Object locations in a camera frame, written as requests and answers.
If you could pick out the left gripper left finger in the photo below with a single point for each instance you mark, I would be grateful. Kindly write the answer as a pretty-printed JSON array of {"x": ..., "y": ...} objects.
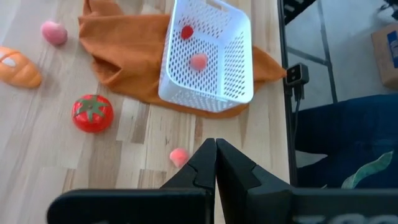
[{"x": 203, "y": 168}]

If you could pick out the orange cloth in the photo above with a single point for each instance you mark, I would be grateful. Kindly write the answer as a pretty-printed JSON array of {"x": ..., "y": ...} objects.
[{"x": 124, "y": 56}]

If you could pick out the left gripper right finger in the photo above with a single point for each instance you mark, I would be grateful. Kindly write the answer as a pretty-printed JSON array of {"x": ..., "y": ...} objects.
[{"x": 242, "y": 193}]

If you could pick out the small black table camera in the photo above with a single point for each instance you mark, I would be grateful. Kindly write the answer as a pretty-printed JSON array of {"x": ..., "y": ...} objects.
[{"x": 297, "y": 74}]

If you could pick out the white perforated plastic basket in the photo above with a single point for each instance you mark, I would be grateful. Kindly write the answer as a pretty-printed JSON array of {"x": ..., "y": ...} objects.
[{"x": 166, "y": 87}]

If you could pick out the pink toy peach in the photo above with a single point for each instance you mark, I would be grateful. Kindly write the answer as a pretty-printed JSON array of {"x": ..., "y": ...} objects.
[
  {"x": 198, "y": 61},
  {"x": 178, "y": 157},
  {"x": 54, "y": 32}
]

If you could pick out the black metal table frame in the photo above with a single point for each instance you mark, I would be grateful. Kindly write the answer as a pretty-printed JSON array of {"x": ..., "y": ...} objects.
[{"x": 283, "y": 46}]

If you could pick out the red toy tomato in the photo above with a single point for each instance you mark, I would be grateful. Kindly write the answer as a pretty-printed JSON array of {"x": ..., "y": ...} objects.
[{"x": 92, "y": 113}]

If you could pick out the red toy raspberry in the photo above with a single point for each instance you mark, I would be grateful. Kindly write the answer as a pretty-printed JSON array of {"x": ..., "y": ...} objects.
[{"x": 187, "y": 32}]

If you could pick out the grey metal frame legs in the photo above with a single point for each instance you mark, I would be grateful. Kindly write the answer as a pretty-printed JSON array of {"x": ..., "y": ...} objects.
[{"x": 326, "y": 46}]

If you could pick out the dark blue fabric object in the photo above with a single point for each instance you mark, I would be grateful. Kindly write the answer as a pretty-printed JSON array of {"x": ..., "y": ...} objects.
[{"x": 342, "y": 130}]

